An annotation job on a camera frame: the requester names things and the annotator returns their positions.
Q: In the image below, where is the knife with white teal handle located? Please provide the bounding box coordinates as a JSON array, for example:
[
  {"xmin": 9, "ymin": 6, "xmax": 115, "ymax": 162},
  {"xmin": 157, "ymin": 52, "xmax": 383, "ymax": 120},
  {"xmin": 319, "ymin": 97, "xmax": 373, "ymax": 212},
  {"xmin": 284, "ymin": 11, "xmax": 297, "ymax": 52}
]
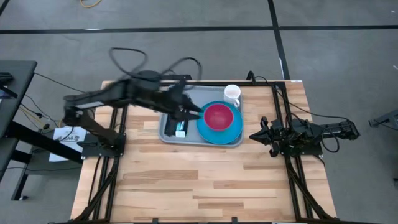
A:
[{"xmin": 175, "ymin": 120, "xmax": 188, "ymax": 138}]

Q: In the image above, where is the black floor stand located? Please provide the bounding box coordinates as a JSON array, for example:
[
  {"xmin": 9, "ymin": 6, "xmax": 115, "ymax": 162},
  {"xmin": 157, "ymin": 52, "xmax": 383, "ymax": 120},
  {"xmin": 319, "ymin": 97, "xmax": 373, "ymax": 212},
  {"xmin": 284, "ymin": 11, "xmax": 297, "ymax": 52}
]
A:
[{"xmin": 368, "ymin": 108, "xmax": 398, "ymax": 128}]

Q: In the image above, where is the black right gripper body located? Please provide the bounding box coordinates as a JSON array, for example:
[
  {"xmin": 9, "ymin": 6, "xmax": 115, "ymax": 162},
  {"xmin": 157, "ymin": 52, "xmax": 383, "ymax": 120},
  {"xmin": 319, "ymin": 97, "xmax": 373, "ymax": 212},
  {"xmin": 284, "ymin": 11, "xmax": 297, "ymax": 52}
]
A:
[{"xmin": 262, "ymin": 116, "xmax": 295, "ymax": 158}]

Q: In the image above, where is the yellow cable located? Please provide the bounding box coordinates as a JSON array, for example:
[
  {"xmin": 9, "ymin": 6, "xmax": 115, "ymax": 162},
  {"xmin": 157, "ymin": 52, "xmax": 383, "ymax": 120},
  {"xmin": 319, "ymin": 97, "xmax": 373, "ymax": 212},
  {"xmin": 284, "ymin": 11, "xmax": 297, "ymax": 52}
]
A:
[
  {"xmin": 18, "ymin": 105, "xmax": 63, "ymax": 128},
  {"xmin": 79, "ymin": 0, "xmax": 103, "ymax": 9}
]

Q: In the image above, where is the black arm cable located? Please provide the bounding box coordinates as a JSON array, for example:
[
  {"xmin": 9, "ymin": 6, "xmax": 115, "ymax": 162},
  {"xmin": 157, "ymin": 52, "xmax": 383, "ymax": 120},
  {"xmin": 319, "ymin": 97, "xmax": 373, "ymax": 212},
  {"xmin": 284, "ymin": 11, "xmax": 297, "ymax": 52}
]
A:
[
  {"xmin": 253, "ymin": 75, "xmax": 354, "ymax": 154},
  {"xmin": 108, "ymin": 46, "xmax": 203, "ymax": 82}
]

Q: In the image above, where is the blue round plate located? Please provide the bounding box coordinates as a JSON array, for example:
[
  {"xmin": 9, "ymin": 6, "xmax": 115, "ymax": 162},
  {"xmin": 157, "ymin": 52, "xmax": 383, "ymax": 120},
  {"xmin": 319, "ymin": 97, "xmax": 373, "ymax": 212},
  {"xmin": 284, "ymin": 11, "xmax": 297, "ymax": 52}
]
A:
[{"xmin": 195, "ymin": 100, "xmax": 244, "ymax": 146}]

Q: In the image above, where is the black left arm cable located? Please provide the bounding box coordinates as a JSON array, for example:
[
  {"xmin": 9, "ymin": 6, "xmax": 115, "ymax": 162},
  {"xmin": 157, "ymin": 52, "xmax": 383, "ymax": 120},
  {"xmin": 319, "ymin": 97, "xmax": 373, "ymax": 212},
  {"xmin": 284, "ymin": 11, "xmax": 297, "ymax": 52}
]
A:
[{"xmin": 108, "ymin": 46, "xmax": 203, "ymax": 82}]

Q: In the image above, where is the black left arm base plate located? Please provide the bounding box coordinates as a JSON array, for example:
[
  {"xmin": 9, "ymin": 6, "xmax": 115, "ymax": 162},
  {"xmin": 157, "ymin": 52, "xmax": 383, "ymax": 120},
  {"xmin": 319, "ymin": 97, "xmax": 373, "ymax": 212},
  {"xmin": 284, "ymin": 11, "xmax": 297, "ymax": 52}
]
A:
[{"xmin": 77, "ymin": 133, "xmax": 126, "ymax": 158}]

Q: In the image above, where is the black aluminium rig frame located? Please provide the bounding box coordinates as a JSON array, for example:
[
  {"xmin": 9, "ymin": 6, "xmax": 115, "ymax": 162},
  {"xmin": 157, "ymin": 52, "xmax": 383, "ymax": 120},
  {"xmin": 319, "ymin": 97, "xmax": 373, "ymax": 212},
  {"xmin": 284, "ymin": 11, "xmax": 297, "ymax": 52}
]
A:
[{"xmin": 49, "ymin": 79, "xmax": 343, "ymax": 224}]

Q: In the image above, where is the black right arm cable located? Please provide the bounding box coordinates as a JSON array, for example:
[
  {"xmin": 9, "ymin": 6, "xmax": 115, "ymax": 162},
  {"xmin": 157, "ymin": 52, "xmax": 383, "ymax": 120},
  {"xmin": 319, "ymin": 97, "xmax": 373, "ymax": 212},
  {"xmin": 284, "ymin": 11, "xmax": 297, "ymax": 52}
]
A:
[{"xmin": 253, "ymin": 75, "xmax": 354, "ymax": 154}]

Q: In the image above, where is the grey plastic tray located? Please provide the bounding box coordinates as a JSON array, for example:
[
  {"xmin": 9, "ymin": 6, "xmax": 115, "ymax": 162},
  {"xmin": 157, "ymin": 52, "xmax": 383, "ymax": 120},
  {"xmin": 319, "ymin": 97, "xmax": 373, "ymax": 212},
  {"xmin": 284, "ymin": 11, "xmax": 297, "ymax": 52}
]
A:
[{"xmin": 158, "ymin": 85, "xmax": 245, "ymax": 148}]

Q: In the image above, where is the pink plastic bowl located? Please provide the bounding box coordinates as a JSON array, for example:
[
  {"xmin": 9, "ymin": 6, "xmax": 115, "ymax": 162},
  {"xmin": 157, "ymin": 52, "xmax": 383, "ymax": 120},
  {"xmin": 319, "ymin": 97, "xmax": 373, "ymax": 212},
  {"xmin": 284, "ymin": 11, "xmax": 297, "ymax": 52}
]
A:
[{"xmin": 203, "ymin": 103, "xmax": 235, "ymax": 132}]

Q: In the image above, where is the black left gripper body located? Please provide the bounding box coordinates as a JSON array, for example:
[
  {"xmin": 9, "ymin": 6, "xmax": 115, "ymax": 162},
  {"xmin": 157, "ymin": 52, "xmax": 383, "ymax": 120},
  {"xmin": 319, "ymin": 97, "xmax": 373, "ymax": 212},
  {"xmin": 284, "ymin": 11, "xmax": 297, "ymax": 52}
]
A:
[{"xmin": 155, "ymin": 79, "xmax": 195, "ymax": 121}]

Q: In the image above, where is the black bar-shaped device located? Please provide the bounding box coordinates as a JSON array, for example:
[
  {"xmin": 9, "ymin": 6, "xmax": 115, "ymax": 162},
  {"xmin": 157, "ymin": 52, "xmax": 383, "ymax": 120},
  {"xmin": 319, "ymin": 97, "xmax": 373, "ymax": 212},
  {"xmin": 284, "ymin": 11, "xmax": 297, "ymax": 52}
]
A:
[{"xmin": 160, "ymin": 73, "xmax": 193, "ymax": 81}]

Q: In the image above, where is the black napkin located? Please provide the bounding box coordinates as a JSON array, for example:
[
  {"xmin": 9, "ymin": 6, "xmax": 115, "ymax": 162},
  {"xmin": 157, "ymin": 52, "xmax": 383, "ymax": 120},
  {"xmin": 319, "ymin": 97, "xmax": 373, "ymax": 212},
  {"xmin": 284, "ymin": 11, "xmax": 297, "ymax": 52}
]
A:
[{"xmin": 164, "ymin": 113, "xmax": 189, "ymax": 138}]

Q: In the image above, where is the white mug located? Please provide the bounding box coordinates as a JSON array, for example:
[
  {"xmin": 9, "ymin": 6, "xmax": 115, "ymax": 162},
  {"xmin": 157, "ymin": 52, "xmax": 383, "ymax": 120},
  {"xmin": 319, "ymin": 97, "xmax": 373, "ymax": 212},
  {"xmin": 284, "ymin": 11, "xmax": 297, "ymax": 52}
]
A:
[{"xmin": 223, "ymin": 83, "xmax": 243, "ymax": 108}]

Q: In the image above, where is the black desk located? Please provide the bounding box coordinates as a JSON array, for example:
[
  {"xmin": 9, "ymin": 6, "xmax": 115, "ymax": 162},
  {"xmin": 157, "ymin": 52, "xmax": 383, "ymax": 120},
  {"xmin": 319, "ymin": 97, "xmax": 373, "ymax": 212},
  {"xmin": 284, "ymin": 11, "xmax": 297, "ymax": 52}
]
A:
[{"xmin": 0, "ymin": 60, "xmax": 85, "ymax": 202}]

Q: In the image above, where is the white paper sheet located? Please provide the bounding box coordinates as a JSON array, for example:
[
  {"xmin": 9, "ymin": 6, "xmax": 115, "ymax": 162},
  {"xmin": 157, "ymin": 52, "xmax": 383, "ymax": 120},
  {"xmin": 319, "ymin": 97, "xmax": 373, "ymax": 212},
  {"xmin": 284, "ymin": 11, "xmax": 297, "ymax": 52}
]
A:
[{"xmin": 49, "ymin": 126, "xmax": 88, "ymax": 163}]

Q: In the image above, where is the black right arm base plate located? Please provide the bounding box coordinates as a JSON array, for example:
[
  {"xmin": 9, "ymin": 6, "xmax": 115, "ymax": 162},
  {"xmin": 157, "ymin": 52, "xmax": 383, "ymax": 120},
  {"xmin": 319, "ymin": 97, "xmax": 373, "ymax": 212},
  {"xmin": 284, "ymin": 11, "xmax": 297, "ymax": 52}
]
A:
[{"xmin": 277, "ymin": 130, "xmax": 324, "ymax": 157}]

